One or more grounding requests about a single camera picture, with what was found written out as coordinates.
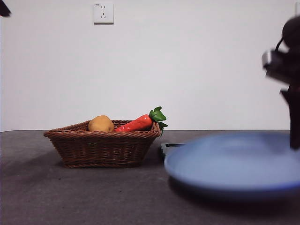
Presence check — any light blue plate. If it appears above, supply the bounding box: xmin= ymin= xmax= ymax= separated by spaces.
xmin=164 ymin=131 xmax=300 ymax=196

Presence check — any black rectangular tray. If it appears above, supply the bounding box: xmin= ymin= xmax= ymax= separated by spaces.
xmin=160 ymin=142 xmax=188 ymax=164

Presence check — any orange carrot with green leaves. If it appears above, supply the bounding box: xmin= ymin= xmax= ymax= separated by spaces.
xmin=114 ymin=106 xmax=168 ymax=137

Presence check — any tan potato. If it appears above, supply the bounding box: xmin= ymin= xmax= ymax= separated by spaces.
xmin=88 ymin=115 xmax=115 ymax=132

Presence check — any brown woven wicker basket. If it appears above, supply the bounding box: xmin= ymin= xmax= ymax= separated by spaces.
xmin=43 ymin=120 xmax=163 ymax=169

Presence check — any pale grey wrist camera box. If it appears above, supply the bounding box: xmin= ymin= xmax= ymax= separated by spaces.
xmin=262 ymin=48 xmax=290 ymax=69

